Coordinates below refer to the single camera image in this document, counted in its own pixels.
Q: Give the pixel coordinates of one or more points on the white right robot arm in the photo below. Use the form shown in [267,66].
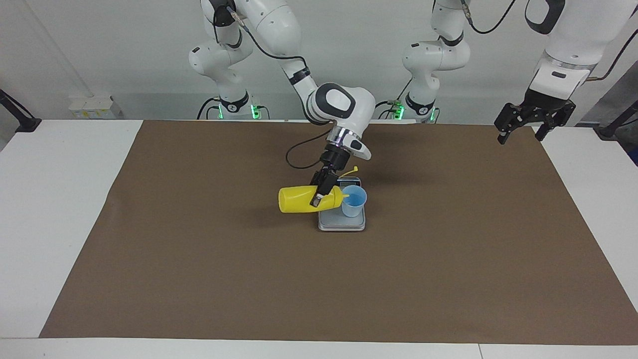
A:
[344,102]

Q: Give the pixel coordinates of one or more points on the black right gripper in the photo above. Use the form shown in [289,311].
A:
[333,164]

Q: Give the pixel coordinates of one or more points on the black clamp stand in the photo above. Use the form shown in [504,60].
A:
[618,122]
[22,122]

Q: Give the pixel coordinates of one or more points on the white wall socket box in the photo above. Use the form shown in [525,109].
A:
[94,107]

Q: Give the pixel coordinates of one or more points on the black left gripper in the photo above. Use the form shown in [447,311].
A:
[543,107]

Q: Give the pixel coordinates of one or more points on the silver digital kitchen scale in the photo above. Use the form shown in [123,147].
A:
[344,223]

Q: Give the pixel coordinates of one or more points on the yellow squeeze seasoning bottle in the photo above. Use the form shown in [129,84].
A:
[296,199]

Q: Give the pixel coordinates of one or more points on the blue plastic cup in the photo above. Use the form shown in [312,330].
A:
[355,205]

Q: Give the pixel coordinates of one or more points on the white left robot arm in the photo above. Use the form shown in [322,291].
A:
[573,30]

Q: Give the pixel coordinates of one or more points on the brown paper table mat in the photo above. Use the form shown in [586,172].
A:
[299,279]

